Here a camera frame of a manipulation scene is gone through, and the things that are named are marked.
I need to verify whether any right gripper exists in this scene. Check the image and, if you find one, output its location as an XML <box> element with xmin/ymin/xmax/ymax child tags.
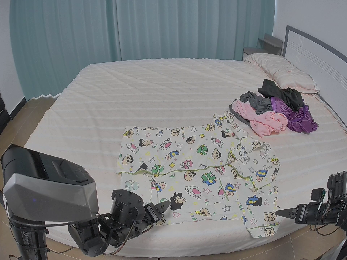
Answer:
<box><xmin>276</xmin><ymin>203</ymin><xmax>326</xmax><ymax>225</ymax></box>

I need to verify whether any pile of clothes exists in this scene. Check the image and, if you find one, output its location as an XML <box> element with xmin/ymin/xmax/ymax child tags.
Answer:
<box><xmin>228</xmin><ymin>78</ymin><xmax>319</xmax><ymax>138</ymax></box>

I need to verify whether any bed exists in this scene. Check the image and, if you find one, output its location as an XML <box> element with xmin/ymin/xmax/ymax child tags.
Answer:
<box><xmin>24</xmin><ymin>25</ymin><xmax>347</xmax><ymax>251</ymax></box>

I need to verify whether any white printed pyjama top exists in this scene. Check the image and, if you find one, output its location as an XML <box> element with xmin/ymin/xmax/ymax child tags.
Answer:
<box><xmin>116</xmin><ymin>110</ymin><xmax>282</xmax><ymax>238</ymax></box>

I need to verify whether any blue-green curtain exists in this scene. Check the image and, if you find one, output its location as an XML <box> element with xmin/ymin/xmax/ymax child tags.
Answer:
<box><xmin>9</xmin><ymin>0</ymin><xmax>275</xmax><ymax>101</ymax></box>

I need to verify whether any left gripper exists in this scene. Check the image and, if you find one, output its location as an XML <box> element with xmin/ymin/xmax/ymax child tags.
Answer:
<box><xmin>144</xmin><ymin>201</ymin><xmax>171</xmax><ymax>225</ymax></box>

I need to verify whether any grey bedside table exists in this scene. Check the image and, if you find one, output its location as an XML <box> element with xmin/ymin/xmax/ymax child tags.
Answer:
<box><xmin>243</xmin><ymin>34</ymin><xmax>283</xmax><ymax>56</ymax></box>

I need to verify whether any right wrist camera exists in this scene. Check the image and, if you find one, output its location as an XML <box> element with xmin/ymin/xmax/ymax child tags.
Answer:
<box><xmin>311</xmin><ymin>188</ymin><xmax>326</xmax><ymax>204</ymax></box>

